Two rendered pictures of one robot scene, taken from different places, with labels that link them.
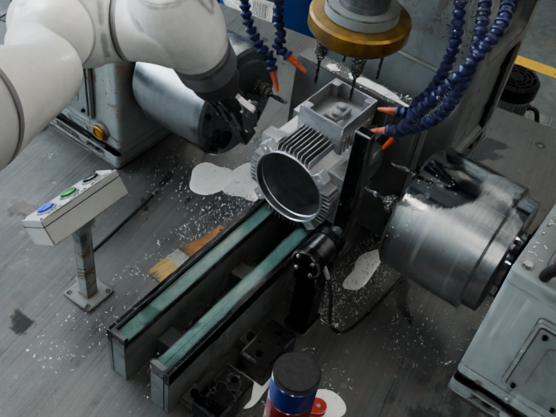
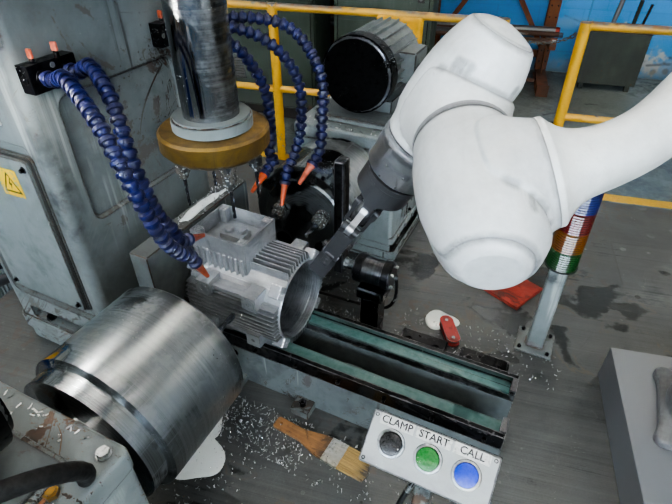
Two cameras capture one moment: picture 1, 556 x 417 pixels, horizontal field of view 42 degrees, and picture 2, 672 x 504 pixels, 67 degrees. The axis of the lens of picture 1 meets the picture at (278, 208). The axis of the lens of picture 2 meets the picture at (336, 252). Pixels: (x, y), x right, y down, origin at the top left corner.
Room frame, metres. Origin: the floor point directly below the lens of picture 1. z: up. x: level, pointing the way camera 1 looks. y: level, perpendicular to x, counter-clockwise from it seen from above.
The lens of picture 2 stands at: (1.00, 0.71, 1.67)
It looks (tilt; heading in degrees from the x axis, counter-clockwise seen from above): 37 degrees down; 266
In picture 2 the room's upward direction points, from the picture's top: straight up
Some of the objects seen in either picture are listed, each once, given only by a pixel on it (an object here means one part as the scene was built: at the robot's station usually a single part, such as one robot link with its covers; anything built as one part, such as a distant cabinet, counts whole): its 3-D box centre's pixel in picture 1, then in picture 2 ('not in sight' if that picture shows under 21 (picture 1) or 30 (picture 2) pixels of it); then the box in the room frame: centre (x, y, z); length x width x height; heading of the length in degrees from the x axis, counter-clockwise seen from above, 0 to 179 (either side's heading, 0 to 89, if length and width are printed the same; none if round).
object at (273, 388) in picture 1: (294, 384); (584, 197); (0.48, -0.06, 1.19); 0.06 x 0.06 x 0.04
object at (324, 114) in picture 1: (336, 117); (234, 239); (1.13, -0.08, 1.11); 0.12 x 0.11 x 0.07; 149
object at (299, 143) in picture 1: (317, 162); (257, 283); (1.09, -0.06, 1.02); 0.20 x 0.19 x 0.19; 149
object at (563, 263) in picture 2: not in sight; (563, 256); (0.48, -0.06, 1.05); 0.06 x 0.06 x 0.04
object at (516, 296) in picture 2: not in sight; (505, 283); (0.48, -0.26, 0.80); 0.15 x 0.12 x 0.01; 126
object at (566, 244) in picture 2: not in sight; (570, 237); (0.48, -0.06, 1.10); 0.06 x 0.06 x 0.04
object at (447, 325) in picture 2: (302, 405); (449, 331); (0.67, -0.10, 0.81); 0.09 x 0.03 x 0.02; 92
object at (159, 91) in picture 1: (188, 74); (116, 412); (1.28, 0.24, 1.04); 0.37 x 0.25 x 0.25; 60
